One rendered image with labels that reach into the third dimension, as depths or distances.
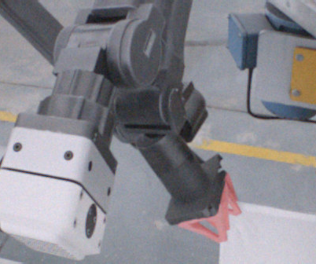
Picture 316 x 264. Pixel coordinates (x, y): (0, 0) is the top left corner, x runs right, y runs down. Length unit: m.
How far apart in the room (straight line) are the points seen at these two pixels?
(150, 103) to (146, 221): 1.86
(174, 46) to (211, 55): 2.86
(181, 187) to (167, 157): 0.05
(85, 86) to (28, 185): 0.12
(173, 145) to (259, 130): 2.27
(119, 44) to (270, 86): 0.63
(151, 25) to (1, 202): 0.26
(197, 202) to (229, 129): 2.23
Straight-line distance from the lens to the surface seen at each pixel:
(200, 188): 0.85
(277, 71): 1.22
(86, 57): 0.65
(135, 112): 0.77
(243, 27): 1.21
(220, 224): 0.88
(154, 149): 0.80
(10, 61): 3.79
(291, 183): 2.80
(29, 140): 0.59
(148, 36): 0.68
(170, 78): 0.77
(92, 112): 0.61
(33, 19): 1.04
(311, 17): 1.07
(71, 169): 0.56
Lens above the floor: 1.87
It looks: 41 degrees down
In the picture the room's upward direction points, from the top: 1 degrees clockwise
